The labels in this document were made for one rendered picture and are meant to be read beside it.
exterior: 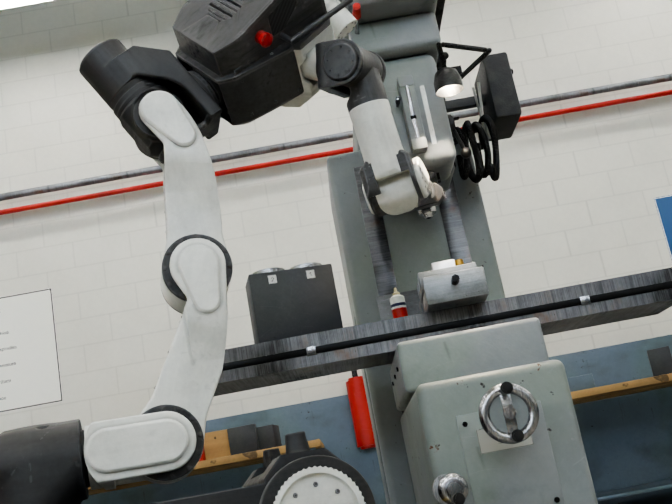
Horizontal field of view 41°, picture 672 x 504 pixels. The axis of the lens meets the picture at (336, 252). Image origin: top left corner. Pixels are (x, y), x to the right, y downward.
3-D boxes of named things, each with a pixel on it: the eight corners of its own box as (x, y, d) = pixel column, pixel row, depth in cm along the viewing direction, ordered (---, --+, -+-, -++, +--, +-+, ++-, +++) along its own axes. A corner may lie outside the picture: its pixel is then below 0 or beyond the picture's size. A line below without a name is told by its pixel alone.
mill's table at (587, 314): (688, 296, 224) (679, 265, 226) (192, 388, 221) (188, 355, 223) (658, 314, 246) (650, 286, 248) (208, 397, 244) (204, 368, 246)
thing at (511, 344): (553, 366, 207) (541, 315, 210) (404, 394, 206) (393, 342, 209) (517, 389, 255) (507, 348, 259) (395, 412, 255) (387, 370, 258)
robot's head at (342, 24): (332, 35, 211) (359, 15, 214) (303, 3, 212) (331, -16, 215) (327, 49, 217) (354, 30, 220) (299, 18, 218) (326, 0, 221)
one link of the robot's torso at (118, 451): (87, 490, 164) (79, 417, 167) (93, 495, 182) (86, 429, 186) (201, 471, 168) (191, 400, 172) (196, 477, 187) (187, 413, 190)
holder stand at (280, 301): (344, 332, 232) (330, 258, 237) (259, 345, 227) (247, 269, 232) (337, 341, 243) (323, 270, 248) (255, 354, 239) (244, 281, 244)
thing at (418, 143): (428, 147, 234) (411, 74, 240) (412, 149, 234) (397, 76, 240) (427, 152, 238) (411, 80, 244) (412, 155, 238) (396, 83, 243)
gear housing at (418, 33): (443, 41, 242) (435, 8, 245) (354, 57, 242) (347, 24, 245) (433, 94, 275) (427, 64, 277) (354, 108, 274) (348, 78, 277)
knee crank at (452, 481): (477, 502, 163) (469, 469, 164) (444, 509, 162) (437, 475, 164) (463, 501, 184) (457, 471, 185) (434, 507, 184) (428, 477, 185)
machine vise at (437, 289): (489, 293, 216) (479, 249, 219) (427, 305, 216) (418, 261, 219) (477, 319, 250) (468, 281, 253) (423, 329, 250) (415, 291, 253)
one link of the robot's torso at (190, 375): (119, 474, 165) (167, 230, 181) (123, 480, 184) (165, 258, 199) (204, 486, 168) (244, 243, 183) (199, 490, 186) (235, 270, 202)
